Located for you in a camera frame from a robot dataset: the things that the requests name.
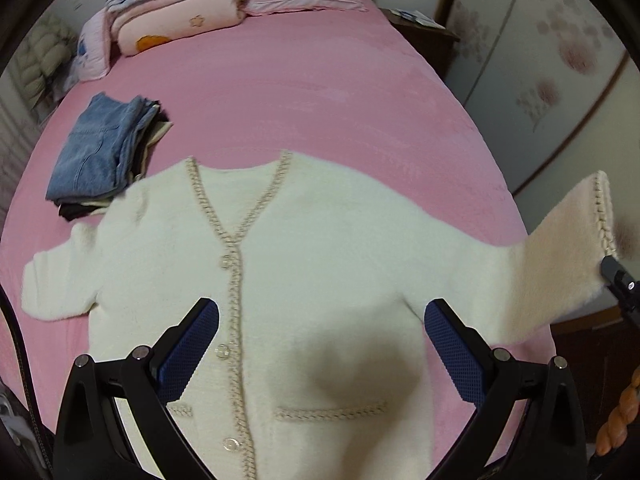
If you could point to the small pink printed pillow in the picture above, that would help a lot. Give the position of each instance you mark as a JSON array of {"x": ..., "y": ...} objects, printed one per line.
[{"x": 94, "y": 49}]

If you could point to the right hand orange glove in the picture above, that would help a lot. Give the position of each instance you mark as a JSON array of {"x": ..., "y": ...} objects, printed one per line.
[{"x": 615, "y": 431}]

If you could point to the papers on nightstand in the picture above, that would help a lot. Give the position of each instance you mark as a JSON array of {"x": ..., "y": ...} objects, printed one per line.
[{"x": 416, "y": 17}]

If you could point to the folded blue denim jeans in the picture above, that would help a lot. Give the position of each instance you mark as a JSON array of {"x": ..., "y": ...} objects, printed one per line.
[{"x": 97, "y": 147}]

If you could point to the folded black garment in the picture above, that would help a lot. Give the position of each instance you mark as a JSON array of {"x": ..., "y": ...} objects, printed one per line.
[{"x": 75, "y": 209}]

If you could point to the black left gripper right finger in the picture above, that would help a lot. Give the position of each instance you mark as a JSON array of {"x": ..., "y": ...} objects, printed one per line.
[{"x": 527, "y": 422}]

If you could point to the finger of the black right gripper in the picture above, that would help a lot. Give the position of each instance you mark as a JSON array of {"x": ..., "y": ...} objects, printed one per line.
[{"x": 620, "y": 281}]

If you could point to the dark wooden nightstand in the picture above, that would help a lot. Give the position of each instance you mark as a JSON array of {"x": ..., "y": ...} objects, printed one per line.
[{"x": 435, "y": 45}]

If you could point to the folded pink cartoon quilt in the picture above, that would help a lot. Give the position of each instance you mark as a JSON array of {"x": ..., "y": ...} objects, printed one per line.
[{"x": 137, "y": 25}]

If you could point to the folded pale green garment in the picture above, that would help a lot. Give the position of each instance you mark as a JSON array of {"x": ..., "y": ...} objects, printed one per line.
[{"x": 142, "y": 154}]

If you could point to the floral sliding wardrobe door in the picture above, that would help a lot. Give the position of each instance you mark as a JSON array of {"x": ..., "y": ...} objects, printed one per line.
[{"x": 545, "y": 81}]

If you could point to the beige puffer jacket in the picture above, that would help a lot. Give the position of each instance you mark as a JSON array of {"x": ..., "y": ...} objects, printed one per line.
[{"x": 48, "y": 46}]

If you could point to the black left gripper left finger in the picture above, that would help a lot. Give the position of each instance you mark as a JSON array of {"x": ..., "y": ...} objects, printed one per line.
[{"x": 90, "y": 439}]

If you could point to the pink bed sheet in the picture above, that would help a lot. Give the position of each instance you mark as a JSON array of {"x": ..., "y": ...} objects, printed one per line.
[{"x": 339, "y": 85}]

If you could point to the white fuzzy knit cardigan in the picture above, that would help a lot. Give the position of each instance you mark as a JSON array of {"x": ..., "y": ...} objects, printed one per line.
[{"x": 321, "y": 276}]

